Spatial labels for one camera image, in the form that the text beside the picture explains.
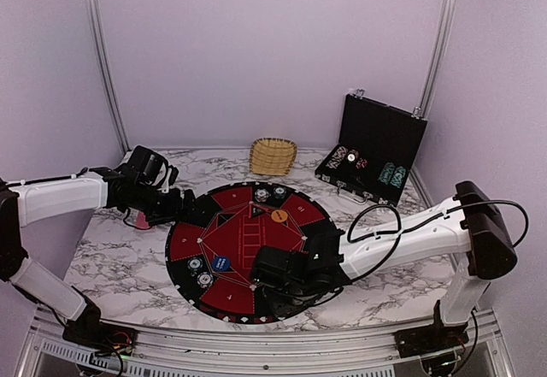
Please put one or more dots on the round red black poker mat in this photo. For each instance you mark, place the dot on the round red black poker mat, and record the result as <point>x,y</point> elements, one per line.
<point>221,227</point>

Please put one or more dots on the black triangular all-in marker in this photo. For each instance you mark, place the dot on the black triangular all-in marker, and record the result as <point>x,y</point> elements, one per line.
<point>255,211</point>

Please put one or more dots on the green blue chip stack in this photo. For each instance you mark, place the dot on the green blue chip stack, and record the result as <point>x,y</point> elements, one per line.
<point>195,265</point>
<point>279,192</point>

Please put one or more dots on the left aluminium frame post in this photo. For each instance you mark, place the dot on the left aluminium frame post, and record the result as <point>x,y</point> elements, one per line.
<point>93,9</point>

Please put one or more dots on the aluminium frame post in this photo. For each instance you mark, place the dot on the aluminium frame post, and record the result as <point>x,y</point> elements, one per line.
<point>440,47</point>
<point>93,9</point>

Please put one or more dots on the orange big blind button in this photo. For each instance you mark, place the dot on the orange big blind button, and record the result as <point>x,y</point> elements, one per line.
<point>279,215</point>

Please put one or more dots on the blue small blind button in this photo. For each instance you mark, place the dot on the blue small blind button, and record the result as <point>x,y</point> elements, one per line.
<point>221,264</point>

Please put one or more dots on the red playing card deck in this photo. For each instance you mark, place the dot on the red playing card deck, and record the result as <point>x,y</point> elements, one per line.
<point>141,223</point>

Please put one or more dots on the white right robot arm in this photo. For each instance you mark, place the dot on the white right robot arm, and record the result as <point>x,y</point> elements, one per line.
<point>468,224</point>

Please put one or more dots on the right aluminium frame post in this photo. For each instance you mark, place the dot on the right aluminium frame post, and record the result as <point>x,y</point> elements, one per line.
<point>440,47</point>

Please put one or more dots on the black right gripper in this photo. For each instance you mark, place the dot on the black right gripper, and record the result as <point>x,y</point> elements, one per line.
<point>279,308</point>

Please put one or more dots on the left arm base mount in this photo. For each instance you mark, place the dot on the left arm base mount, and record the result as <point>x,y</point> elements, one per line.
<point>110,341</point>

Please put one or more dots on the woven bamboo tray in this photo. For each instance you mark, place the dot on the woven bamboo tray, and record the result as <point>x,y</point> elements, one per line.
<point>272,156</point>

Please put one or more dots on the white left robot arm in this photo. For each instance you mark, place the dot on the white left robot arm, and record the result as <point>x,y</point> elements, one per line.
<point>146,183</point>

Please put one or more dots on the blue white chips in case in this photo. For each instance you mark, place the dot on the blue white chips in case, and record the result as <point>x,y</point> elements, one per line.
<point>336,157</point>

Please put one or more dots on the red dice in case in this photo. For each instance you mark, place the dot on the red dice in case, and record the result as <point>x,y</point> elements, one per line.
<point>361,163</point>

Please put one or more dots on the aluminium front rail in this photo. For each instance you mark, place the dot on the aluminium front rail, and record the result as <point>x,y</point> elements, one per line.
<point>362,351</point>

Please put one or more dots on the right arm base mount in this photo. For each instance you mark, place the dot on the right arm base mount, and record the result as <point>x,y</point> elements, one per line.
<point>439,350</point>

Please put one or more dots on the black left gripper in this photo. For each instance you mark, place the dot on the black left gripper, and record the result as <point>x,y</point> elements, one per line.
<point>173,212</point>

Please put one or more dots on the green chips in case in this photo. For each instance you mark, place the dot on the green chips in case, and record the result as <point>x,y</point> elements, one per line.
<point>393,175</point>

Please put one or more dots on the black poker chip case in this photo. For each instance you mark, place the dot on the black poker chip case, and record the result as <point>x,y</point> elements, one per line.
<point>379,133</point>

